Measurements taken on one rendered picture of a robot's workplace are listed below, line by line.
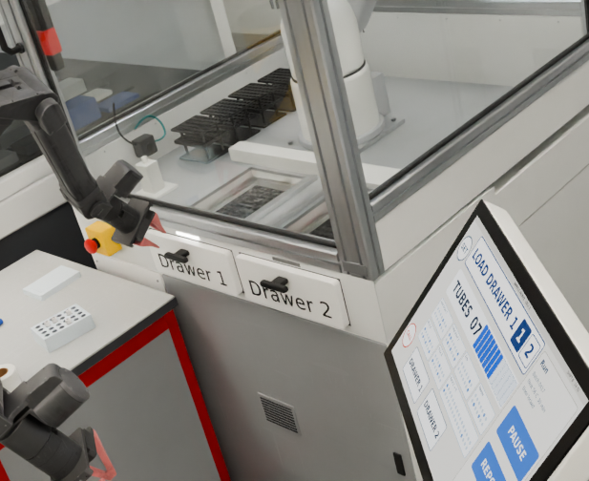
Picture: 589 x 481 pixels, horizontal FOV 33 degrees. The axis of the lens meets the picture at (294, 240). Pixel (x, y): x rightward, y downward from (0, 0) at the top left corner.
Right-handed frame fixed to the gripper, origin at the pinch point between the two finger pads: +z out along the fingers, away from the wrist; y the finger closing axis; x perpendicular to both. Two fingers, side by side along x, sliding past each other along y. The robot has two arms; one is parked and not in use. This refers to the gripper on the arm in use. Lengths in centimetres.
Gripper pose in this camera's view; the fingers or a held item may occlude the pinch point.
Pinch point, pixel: (158, 238)
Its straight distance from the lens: 216.4
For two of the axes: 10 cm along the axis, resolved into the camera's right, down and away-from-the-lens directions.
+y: 4.0, -9.0, 1.9
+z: 5.6, 4.0, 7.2
